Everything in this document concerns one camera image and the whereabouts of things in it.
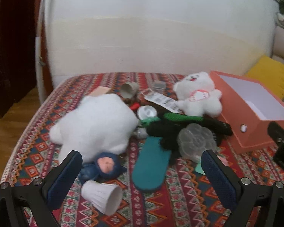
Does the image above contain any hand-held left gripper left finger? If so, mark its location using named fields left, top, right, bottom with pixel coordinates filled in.
left=0, top=150, right=83, bottom=227

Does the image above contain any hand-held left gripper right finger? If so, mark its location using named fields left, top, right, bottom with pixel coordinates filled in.
left=201, top=149, right=284, bottom=227

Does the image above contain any blue hooded baby doll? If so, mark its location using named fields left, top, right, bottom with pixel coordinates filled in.
left=78, top=152, right=127, bottom=185

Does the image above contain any pink cardboard box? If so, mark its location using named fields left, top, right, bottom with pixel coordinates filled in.
left=209, top=70, right=284, bottom=156

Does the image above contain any large white plush toy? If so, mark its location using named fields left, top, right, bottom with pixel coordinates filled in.
left=49, top=93, right=140, bottom=162

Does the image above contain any beige small box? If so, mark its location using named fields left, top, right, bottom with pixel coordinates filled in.
left=89, top=86, right=111, bottom=97

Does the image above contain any clear plastic flower container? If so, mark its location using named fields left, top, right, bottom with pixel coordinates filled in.
left=177, top=123, right=218, bottom=162

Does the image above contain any red patterned blanket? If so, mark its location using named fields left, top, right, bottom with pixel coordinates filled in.
left=0, top=72, right=284, bottom=227

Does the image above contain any white paper cup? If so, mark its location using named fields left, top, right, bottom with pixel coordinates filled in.
left=81, top=180, right=123, bottom=216

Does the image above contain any yellow cushion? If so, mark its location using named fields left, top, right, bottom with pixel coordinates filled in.
left=245, top=55, right=284, bottom=100

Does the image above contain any crumpled silver foil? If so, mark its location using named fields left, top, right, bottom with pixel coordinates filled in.
left=136, top=127, right=149, bottom=139

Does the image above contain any white bear plush toy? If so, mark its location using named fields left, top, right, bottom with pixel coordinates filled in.
left=173, top=71, right=223, bottom=118

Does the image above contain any white printed tag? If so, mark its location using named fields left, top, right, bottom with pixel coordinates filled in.
left=144, top=89, right=181, bottom=113

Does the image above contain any beige sofa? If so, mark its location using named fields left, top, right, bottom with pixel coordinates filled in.
left=271, top=26, right=284, bottom=67

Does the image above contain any grey paper cup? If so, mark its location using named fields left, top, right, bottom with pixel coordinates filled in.
left=121, top=82, right=139, bottom=100

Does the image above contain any white pipe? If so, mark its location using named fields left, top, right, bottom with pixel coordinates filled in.
left=34, top=0, right=53, bottom=105

